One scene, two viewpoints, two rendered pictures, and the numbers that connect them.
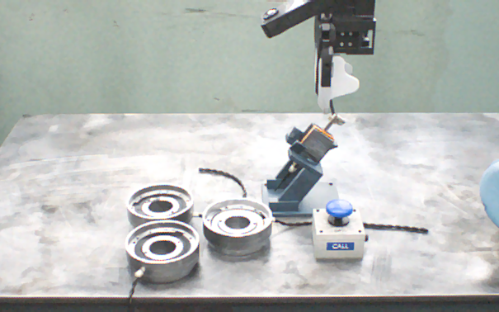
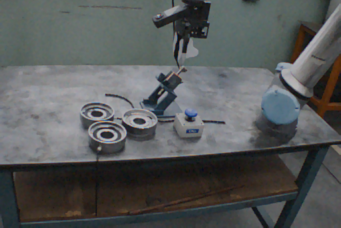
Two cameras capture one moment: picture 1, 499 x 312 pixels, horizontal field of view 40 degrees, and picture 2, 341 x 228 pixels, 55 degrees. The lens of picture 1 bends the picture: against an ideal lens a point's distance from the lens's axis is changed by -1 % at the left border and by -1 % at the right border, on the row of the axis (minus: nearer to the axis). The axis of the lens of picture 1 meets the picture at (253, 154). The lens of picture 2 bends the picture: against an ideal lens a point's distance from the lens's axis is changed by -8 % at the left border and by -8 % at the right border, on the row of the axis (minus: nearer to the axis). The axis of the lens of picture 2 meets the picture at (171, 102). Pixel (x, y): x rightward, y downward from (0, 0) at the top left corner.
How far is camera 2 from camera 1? 27 cm
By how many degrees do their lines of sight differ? 19
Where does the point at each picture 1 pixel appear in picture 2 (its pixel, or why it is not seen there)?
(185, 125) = (88, 71)
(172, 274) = (116, 148)
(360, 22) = (202, 23)
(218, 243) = (133, 132)
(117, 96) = (21, 56)
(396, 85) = (162, 52)
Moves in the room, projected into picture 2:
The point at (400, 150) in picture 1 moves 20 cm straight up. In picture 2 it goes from (198, 84) to (208, 37)
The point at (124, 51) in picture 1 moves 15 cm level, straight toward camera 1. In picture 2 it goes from (26, 33) to (28, 40)
